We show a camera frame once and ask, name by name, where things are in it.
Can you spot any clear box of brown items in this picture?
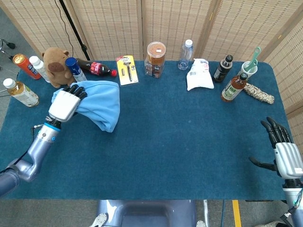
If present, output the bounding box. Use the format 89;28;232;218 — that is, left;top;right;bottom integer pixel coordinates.
144;60;165;79

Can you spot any white cup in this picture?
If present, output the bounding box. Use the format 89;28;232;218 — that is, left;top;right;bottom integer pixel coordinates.
240;61;258;81

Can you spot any teal table mat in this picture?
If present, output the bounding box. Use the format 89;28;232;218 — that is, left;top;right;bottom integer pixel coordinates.
0;60;303;201

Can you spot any striped woven rope bundle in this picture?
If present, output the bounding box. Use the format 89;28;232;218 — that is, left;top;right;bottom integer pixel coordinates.
243;82;275;105

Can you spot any white powder bag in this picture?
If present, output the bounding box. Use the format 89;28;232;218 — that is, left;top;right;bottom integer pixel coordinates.
186;58;215;92

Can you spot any blue cloth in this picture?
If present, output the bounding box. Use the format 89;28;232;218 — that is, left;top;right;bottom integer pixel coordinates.
52;80;121;133

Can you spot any blue-grey robot torso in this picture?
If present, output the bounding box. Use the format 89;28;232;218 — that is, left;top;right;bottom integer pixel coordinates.
89;200;206;227

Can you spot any black chair wheel base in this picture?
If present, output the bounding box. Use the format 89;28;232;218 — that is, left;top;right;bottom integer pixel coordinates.
0;39;16;60

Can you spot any orange drink can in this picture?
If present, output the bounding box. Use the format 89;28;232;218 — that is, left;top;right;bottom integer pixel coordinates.
12;53;42;80

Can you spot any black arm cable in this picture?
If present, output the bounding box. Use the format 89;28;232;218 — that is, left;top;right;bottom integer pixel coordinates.
280;203;298;222
0;124;45;175

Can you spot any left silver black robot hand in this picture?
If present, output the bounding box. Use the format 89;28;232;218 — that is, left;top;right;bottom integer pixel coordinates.
48;84;88;123

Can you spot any clear empty water bottle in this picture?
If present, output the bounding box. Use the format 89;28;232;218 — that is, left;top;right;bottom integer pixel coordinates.
178;39;194;71

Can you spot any Coca-Cola bottle red cap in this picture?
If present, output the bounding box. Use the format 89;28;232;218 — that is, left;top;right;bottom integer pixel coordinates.
76;58;118;78

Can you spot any amber tea bottle green label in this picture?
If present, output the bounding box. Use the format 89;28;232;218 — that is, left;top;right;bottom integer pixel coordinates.
221;72;249;103

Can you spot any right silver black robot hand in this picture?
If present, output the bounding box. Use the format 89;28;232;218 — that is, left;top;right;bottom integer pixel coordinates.
248;116;303;178

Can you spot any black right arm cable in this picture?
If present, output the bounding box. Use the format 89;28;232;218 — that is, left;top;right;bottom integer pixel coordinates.
280;203;298;222

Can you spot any yellow razor blister pack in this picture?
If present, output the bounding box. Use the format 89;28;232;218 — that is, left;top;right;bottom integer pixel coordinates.
115;55;139;86

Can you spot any clear jar of rubber bands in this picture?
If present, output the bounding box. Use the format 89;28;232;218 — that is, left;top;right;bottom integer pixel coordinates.
147;42;167;65

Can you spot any grey metal table leg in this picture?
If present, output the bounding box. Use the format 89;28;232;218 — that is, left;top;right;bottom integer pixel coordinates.
203;200;210;223

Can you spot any thin black hanging cable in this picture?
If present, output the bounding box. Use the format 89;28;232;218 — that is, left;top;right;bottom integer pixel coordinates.
53;0;74;59

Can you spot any pale tea bottle white cap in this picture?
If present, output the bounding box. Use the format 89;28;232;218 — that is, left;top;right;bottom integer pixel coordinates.
2;78;40;107

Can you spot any white sneaker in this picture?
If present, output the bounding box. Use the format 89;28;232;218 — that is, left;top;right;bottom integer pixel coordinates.
257;221;288;227

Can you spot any dark drink bottle black label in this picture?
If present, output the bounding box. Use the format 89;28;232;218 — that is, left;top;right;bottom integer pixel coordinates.
213;54;234;83

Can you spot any black tripod pole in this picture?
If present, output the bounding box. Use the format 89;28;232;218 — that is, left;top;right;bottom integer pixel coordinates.
58;0;92;61

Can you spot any brown capybara plush toy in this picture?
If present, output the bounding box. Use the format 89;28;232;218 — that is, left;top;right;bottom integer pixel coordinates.
42;47;77;88

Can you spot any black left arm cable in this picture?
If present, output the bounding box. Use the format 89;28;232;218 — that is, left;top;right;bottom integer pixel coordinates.
0;124;45;175

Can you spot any blue-capped white spray can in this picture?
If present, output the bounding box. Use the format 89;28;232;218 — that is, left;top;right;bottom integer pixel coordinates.
65;57;88;83

